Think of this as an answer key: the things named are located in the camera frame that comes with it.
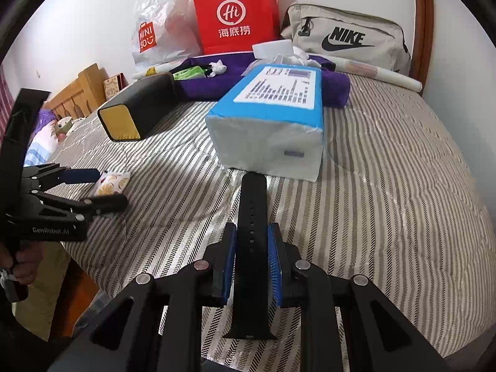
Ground blue tissue pack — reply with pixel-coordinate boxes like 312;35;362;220
205;64;324;183

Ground brown wooden door frame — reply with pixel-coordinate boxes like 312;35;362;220
411;0;434;94

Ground white spotted plush toy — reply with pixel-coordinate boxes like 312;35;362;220
54;116;88;136

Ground rolled printed paper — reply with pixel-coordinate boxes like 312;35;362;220
132;55;421;94

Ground black watch strap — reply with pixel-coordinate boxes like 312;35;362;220
223;172;277;339

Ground striped bed mattress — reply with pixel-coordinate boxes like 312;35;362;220
39;60;496;361

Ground wooden bed headboard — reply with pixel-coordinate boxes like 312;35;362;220
44;63;111;121

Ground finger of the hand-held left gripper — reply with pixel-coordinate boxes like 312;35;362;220
21;165;100;190
23;190;128;221

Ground patterned brown book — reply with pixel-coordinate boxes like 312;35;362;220
103;73;128;98

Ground dark green tin box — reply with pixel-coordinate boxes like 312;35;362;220
97;73;179;142

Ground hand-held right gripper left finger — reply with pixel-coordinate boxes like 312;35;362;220
46;223;238;372

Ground fruit print sachet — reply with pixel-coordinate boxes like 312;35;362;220
92;173;130;197

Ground grey waist bag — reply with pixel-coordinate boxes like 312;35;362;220
280;3;411;75

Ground translucent white plastic pouch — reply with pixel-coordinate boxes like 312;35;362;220
252;39;295;60

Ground light green tissue pack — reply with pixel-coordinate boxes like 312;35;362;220
172;67;204;81

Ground person's left hand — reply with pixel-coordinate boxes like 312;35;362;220
0;245;43;285

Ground pastel striped blanket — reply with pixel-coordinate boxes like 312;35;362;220
23;128;59;163

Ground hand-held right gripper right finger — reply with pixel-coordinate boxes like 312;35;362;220
267;223;454;372

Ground purple towel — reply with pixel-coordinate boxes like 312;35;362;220
176;51;351;109

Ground white plastic shopping bag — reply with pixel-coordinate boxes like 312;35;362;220
133;0;202;66

